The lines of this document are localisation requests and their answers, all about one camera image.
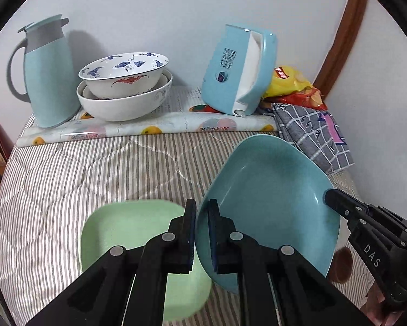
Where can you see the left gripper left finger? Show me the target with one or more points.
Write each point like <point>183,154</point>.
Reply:
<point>171,252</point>

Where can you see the brown wooden door frame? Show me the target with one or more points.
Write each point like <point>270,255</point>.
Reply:
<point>344,40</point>

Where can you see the large white porcelain bowl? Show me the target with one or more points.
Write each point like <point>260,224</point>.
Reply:
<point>128,108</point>

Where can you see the teal square plate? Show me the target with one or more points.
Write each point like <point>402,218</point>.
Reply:
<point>275,194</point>

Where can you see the yellow chips bag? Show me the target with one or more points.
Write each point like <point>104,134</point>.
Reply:
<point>286,80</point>

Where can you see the light blue thermos jug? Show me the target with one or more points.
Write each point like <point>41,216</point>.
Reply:
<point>49,78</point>

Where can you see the grey checked folded cloth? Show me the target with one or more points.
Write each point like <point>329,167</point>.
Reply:
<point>316,134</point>

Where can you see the fruit print plastic mat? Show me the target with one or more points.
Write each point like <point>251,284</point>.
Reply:
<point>145,127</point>

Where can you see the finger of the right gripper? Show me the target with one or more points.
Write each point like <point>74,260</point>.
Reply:
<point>345,204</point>

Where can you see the light green square plate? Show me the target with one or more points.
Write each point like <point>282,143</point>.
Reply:
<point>131,224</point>

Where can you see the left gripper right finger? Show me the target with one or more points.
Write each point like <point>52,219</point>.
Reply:
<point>236,253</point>

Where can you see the person's hand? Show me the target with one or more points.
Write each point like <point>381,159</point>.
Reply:
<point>372,308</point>

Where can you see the red snack bag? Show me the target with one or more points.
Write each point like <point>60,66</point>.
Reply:
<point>310,97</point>

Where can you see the blue patterned porcelain bowl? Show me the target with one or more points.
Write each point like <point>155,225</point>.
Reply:
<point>123,75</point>

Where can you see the light blue electric kettle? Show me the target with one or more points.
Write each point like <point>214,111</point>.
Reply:
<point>240,70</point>

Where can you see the brown small bowl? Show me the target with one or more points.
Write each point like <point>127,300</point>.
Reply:
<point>341,267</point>

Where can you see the striped quilted table cover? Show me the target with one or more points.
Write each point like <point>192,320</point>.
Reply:
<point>53,183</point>

